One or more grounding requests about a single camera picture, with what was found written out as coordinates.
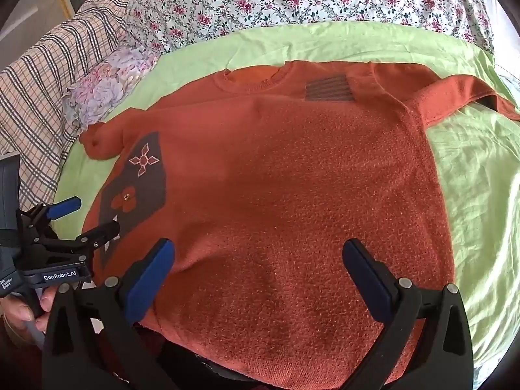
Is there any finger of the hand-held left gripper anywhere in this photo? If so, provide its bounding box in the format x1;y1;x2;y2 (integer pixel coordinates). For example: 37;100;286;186
16;196;82;233
38;220;121;269

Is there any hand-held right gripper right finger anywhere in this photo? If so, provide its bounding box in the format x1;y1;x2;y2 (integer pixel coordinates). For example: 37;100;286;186
342;238;476;390

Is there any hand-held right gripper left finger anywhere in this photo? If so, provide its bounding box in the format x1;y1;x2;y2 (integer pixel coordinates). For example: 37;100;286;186
41;238;177;390

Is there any orange knit sweater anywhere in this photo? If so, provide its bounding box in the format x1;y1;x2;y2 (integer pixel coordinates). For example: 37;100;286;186
79;60;520;386

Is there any person's left hand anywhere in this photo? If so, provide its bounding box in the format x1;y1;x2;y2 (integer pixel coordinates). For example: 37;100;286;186
0;288;56;334

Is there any beige plaid pillow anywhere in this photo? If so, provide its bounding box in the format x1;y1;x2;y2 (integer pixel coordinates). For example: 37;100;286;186
0;0;131;212

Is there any purple floral pillow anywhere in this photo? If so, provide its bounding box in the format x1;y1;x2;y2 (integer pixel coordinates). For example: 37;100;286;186
63;45;159;131

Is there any light green bed sheet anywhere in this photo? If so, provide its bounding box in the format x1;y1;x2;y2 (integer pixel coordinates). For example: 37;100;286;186
53;20;520;378

